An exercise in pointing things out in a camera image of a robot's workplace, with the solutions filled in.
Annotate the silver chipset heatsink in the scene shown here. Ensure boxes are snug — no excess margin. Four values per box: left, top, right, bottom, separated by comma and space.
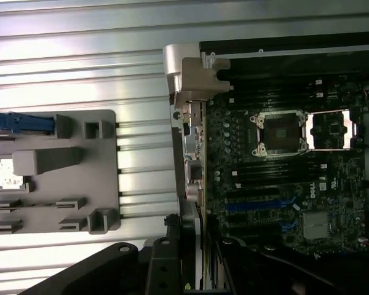
301, 211, 336, 240

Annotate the blue expansion slot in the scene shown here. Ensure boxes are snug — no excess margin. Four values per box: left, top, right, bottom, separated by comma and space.
226, 201, 296, 214

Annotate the green motherboard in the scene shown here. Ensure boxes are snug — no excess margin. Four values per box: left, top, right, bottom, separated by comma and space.
207, 76, 368, 259

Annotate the black expansion slot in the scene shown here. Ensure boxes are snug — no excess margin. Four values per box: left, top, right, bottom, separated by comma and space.
226, 187, 280, 200

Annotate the green RAM stick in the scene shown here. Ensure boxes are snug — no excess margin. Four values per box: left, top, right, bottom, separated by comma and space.
6, 199, 62, 208

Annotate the grey parts rack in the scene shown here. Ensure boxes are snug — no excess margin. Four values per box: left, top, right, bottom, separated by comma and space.
0, 109, 121, 236

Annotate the silver CPU chip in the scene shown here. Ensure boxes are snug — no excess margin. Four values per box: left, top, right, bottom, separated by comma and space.
0, 158, 27, 190

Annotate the CPU socket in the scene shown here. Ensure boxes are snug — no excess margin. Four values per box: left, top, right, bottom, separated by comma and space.
248, 110, 308, 157

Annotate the open metal socket cover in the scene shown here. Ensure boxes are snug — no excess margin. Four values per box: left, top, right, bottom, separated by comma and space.
306, 109, 362, 151

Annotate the blue disk carrier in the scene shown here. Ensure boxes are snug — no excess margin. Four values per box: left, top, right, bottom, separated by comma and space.
0, 112, 55, 136

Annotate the open black PC case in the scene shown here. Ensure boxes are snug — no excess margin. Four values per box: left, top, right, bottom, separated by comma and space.
162, 30, 369, 265

